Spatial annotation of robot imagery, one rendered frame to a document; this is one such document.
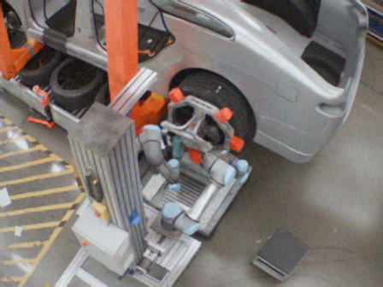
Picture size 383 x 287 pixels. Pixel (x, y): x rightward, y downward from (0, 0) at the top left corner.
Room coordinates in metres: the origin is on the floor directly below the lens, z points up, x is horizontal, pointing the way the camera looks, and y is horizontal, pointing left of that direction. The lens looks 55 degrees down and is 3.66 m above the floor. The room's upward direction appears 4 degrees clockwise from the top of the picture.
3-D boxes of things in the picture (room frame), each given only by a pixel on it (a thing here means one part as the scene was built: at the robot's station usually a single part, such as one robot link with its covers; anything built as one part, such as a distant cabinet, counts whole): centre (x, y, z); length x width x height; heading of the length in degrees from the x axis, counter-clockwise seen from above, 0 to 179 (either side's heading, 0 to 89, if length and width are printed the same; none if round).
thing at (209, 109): (2.14, -0.05, 0.85); 0.54 x 0.07 x 0.54; 63
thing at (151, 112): (2.44, 0.37, 0.69); 0.52 x 0.17 x 0.35; 153
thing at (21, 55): (3.31, 2.09, 0.69); 0.52 x 0.17 x 0.35; 153
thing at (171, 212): (1.31, 0.09, 0.98); 0.13 x 0.12 x 0.14; 54
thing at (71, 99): (3.02, 1.28, 0.39); 0.66 x 0.66 x 0.24
